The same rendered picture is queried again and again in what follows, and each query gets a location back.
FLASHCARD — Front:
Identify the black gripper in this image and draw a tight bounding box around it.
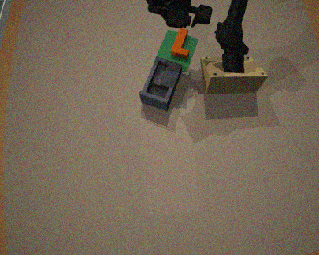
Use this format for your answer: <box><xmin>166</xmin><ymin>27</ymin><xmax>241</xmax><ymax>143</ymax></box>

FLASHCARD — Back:
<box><xmin>148</xmin><ymin>0</ymin><xmax>213</xmax><ymax>28</ymax></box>

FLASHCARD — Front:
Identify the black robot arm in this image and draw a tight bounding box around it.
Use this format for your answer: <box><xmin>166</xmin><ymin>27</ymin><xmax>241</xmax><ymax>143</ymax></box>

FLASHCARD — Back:
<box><xmin>146</xmin><ymin>0</ymin><xmax>249</xmax><ymax>73</ymax></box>

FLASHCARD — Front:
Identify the orange l-shaped part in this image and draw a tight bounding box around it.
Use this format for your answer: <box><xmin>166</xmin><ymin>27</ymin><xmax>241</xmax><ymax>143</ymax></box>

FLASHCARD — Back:
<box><xmin>171</xmin><ymin>28</ymin><xmax>189</xmax><ymax>60</ymax></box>

